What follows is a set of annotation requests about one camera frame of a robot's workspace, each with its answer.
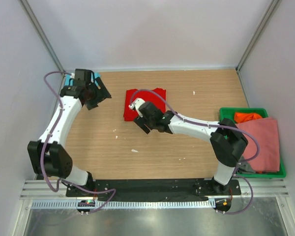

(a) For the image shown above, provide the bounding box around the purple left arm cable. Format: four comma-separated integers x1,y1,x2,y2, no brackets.
40,70,117,214

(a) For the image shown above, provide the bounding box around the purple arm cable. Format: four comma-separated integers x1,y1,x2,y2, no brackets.
40,70,117,214
129,88,261,216

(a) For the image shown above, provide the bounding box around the right aluminium frame post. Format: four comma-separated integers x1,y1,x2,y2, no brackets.
236,0,282,74

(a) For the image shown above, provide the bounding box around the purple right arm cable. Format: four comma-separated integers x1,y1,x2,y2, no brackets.
129,88,261,216

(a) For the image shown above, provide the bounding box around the white slotted cable duct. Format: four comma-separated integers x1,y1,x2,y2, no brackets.
31,199,215,209

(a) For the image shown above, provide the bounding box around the aluminium frame post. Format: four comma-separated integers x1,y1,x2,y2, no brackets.
18,0,65,72
236,0,282,74

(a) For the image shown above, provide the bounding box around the left aluminium frame post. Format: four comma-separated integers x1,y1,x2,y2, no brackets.
18,0,65,72

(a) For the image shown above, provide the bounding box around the red t-shirt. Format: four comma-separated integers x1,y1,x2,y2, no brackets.
123,88,167,122

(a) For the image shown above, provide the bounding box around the grey t-shirt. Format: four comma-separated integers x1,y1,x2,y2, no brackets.
237,161,256,175

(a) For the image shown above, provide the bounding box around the folded light blue t-shirt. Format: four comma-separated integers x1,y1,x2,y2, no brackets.
64,72,101,86

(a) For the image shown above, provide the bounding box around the orange t-shirt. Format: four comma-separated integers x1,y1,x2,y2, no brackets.
234,112,263,123

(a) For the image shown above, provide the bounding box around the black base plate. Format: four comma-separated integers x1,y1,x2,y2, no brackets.
66,178,241,201

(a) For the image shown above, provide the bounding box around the pink t-shirt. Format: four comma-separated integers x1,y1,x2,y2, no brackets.
237,118,280,172

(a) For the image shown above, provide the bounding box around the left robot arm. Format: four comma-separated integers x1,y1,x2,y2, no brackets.
27,69,112,197

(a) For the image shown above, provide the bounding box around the green plastic bin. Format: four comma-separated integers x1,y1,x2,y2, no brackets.
219,107,286,178

